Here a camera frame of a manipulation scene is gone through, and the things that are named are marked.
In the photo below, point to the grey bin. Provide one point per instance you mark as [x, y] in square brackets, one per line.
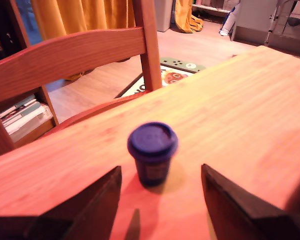
[163, 15]

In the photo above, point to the white cabinet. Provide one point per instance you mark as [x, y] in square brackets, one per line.
[255, 15]

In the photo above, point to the wooden chair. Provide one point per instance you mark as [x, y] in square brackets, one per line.
[65, 60]

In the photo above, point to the stack of magazines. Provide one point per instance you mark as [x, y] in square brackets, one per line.
[22, 117]

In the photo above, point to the printed floor mat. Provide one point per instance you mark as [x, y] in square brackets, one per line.
[175, 76]

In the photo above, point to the wooden bookshelf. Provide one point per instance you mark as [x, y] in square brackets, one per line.
[48, 105]

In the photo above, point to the blue coffee capsule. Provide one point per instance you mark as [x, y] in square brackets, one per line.
[152, 142]

